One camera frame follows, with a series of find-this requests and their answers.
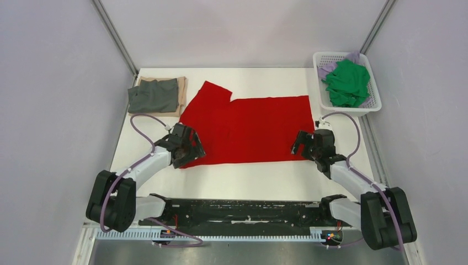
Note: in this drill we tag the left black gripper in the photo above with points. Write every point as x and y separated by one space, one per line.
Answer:
197 152

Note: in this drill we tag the folded grey t shirt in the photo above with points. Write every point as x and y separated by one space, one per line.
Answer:
154 97

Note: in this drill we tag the white slotted cable duct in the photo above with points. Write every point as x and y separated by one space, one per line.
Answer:
160 234

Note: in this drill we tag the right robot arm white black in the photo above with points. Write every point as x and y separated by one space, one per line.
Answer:
382 214

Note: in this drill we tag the right aluminium table rail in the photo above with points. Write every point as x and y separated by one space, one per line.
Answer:
376 162

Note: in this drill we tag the right aluminium frame post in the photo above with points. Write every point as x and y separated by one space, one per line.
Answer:
378 23

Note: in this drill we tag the lilac t shirt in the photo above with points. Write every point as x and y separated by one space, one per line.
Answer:
327 67

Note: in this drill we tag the white plastic basket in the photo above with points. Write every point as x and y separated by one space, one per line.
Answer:
371 104

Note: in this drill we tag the left aluminium frame post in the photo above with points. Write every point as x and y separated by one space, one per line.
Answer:
111 29

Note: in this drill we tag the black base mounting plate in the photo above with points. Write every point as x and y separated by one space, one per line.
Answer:
213 217

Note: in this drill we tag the green t shirt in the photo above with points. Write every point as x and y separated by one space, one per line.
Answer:
347 84

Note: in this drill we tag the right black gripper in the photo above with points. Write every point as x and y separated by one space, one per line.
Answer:
303 137

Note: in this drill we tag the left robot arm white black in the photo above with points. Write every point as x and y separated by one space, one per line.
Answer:
114 204

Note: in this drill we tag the red t shirt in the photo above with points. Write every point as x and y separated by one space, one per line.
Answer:
248 130

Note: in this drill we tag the folded beige t shirt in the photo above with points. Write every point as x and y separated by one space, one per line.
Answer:
182 83

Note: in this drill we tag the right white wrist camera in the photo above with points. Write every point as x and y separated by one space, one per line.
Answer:
321 124

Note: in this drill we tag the aluminium frame post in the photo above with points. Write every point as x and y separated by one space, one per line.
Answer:
111 29
378 23

